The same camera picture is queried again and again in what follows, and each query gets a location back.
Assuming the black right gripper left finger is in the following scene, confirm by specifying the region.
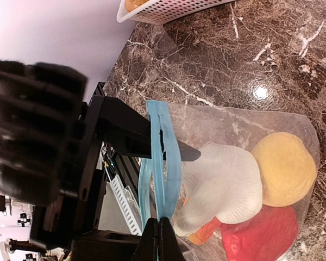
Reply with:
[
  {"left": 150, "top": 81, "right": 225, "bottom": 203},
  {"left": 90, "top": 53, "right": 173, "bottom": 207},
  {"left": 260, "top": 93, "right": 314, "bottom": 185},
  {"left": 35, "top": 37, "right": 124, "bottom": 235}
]
[{"left": 131, "top": 218, "right": 159, "bottom": 261}]

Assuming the orange toy mango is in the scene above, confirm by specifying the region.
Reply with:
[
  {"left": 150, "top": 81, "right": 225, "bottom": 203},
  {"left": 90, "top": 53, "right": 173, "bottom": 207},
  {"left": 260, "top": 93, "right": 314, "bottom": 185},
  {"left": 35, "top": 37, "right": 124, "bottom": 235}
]
[{"left": 187, "top": 217, "right": 222, "bottom": 245}]

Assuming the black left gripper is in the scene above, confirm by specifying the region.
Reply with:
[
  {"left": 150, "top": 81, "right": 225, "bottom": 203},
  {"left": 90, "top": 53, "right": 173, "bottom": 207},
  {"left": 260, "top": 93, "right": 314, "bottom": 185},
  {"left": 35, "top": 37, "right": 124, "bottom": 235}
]
[{"left": 0, "top": 61, "right": 105, "bottom": 245}]

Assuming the brown toy potato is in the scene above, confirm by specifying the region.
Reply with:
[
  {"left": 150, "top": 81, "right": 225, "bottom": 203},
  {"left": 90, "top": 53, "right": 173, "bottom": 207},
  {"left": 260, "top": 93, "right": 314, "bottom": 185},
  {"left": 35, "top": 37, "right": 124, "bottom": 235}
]
[{"left": 124, "top": 0, "right": 148, "bottom": 12}]

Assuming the red toy bell pepper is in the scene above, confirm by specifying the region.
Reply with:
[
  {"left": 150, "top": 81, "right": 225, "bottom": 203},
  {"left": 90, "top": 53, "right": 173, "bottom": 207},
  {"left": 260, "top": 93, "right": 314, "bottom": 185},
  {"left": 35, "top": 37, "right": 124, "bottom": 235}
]
[{"left": 220, "top": 205, "right": 298, "bottom": 260}]

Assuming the white toy mushroom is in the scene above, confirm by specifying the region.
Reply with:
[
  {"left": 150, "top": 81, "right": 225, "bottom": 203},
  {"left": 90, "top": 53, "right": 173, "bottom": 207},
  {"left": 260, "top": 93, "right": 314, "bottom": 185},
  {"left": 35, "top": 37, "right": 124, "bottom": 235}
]
[{"left": 173, "top": 142, "right": 262, "bottom": 237}]

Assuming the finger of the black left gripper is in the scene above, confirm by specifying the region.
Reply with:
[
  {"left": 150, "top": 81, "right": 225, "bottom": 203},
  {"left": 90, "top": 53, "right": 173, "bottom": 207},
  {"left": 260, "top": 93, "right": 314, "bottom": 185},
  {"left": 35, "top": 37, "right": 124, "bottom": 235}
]
[{"left": 97, "top": 95, "right": 202, "bottom": 161}]

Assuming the white plastic mesh basket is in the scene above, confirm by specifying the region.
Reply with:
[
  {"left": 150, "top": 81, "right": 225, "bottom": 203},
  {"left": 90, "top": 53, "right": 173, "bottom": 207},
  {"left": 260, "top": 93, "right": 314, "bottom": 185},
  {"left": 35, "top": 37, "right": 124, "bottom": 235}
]
[{"left": 116, "top": 0, "right": 228, "bottom": 25}]

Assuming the white slotted cable duct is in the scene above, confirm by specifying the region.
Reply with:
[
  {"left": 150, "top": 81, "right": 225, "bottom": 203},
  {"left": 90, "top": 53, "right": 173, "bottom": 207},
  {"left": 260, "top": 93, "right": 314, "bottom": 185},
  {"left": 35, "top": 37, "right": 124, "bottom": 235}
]
[{"left": 110, "top": 175, "right": 143, "bottom": 236}]

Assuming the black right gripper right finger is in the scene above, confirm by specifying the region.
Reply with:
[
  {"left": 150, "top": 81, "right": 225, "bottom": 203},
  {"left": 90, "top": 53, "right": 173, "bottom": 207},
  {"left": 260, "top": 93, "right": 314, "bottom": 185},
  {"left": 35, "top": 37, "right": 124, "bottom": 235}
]
[{"left": 158, "top": 217, "right": 185, "bottom": 261}]

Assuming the yellow orange toy peach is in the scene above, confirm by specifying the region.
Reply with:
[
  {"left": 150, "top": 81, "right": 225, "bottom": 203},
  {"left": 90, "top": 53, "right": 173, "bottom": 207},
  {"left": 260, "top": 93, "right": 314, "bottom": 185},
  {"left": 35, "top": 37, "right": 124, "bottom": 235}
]
[{"left": 252, "top": 132, "right": 317, "bottom": 207}]

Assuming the clear zip bag blue zipper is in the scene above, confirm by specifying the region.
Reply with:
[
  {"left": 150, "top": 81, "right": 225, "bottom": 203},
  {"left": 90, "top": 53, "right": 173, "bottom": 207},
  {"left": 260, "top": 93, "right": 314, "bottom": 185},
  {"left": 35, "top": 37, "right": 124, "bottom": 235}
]
[{"left": 138, "top": 101, "right": 320, "bottom": 260}]

